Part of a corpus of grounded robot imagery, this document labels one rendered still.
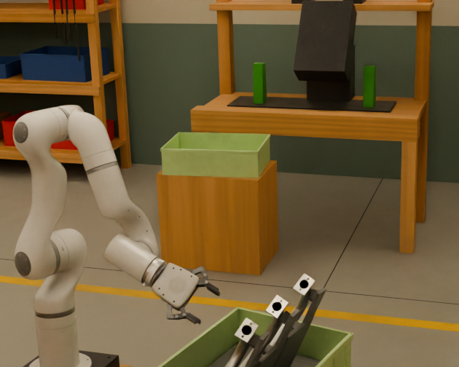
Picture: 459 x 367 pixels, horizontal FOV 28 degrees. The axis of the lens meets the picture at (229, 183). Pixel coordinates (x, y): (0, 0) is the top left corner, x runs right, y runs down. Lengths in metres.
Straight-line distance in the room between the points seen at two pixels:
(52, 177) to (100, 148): 0.22
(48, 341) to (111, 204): 0.53
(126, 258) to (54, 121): 0.44
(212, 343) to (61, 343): 0.48
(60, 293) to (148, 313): 2.55
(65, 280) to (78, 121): 0.53
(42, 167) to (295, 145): 5.21
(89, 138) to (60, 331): 0.63
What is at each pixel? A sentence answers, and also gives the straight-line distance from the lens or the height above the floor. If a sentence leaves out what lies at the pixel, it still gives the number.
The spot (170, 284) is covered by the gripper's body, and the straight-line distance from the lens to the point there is 2.45.
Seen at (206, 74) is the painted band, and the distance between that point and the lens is 7.76.
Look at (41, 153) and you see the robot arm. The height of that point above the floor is 1.59.
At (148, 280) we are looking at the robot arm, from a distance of 2.46.
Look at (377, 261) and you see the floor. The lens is 5.93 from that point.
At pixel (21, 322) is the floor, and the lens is 5.34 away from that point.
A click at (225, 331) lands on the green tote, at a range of 2.98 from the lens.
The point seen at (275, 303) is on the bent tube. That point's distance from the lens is 2.55.
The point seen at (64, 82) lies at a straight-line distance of 7.64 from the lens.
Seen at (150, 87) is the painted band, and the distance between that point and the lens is 7.97.
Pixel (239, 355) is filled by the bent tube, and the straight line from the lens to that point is 2.53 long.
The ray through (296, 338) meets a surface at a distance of 2.76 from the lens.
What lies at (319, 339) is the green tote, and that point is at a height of 0.92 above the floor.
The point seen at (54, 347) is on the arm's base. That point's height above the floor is 0.99.
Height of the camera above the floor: 2.25
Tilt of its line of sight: 17 degrees down
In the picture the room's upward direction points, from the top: 2 degrees counter-clockwise
